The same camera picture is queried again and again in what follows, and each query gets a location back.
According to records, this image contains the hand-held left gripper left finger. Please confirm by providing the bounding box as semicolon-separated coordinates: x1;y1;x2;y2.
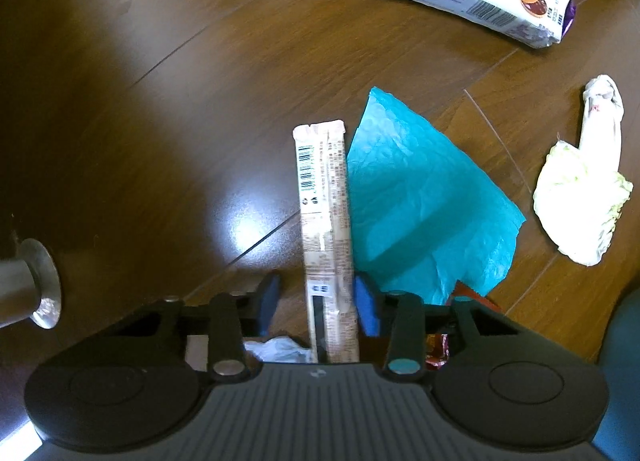
117;271;281;382

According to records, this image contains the metal furniture leg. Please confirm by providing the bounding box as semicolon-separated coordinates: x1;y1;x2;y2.
0;238;62;329

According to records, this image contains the beige stick wrapper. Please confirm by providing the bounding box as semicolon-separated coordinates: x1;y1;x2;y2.
292;120;361;364

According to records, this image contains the red snack wrapper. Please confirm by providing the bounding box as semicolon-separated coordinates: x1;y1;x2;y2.
425;280;502;369

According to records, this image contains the teal plastic sheet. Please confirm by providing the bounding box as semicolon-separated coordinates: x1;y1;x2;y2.
346;87;527;306

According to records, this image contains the crumpled white paper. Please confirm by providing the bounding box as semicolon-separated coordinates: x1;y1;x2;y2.
244;337;313;364

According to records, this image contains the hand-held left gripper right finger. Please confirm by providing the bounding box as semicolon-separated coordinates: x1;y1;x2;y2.
352;273;526;384

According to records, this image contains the blue plastic bin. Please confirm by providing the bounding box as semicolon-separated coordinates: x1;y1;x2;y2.
595;288;640;461

